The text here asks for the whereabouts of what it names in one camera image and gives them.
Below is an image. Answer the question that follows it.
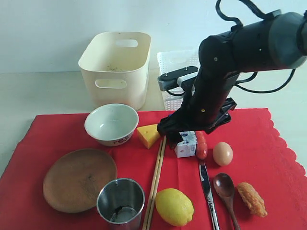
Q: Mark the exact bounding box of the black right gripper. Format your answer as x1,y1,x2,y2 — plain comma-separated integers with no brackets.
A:
157,69,237,149

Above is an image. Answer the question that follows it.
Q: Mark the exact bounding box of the blue white milk carton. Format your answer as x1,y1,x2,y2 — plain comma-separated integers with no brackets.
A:
175,131,197,158

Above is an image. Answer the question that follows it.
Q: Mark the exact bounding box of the red sausage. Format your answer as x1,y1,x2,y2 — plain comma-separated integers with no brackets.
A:
195,131,208,160

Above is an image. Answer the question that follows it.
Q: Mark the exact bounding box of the brown egg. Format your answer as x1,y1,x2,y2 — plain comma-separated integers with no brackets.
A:
213,142,233,166

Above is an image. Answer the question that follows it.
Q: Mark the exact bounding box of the white perforated plastic basket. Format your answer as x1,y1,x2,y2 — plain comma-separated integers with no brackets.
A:
157,49,200,111

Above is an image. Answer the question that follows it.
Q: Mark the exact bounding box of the yellow lemon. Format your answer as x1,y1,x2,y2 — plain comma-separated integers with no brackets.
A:
155,188,194,227

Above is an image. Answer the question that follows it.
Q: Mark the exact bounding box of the fried breaded cutlet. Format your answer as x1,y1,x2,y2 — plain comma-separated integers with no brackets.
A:
237,182,268,218

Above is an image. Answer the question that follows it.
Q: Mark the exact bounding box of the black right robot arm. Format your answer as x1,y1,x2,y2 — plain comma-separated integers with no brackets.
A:
157,11,307,146

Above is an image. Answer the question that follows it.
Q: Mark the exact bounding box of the yellow cheese wedge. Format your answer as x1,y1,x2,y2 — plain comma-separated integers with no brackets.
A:
137,124,160,149

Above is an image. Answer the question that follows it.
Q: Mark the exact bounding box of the steel table knife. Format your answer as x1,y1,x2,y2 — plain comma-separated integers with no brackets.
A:
199,160,220,230

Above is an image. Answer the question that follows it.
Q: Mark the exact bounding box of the white ceramic bowl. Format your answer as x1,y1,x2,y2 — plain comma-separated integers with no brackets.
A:
84,103,139,147

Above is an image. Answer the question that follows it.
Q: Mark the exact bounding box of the left wooden chopstick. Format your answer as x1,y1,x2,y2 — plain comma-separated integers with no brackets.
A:
142,141,163,230

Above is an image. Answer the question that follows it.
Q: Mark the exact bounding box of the wooden chopstick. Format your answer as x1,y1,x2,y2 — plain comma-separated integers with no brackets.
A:
142,141,163,230
146,136,166,230

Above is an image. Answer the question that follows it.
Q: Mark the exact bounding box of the dark wooden spoon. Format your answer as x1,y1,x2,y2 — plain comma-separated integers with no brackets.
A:
213,172,240,230

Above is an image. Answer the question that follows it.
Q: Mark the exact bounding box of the steel cup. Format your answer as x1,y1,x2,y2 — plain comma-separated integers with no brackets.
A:
96,178,145,230

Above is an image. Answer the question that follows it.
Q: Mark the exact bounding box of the cream plastic bin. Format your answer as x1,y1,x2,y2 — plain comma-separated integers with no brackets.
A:
78,32,151,110

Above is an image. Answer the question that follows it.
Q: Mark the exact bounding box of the right wooden chopstick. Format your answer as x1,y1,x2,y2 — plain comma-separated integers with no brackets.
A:
146,136,166,230

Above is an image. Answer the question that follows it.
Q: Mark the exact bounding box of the brown wooden plate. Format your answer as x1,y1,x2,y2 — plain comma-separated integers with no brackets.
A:
43,149,118,213

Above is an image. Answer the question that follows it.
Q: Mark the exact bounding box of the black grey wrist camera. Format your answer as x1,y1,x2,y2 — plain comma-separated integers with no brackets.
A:
157,66,198,92

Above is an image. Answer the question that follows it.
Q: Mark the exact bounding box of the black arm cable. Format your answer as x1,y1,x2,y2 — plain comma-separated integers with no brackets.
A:
215,0,297,94

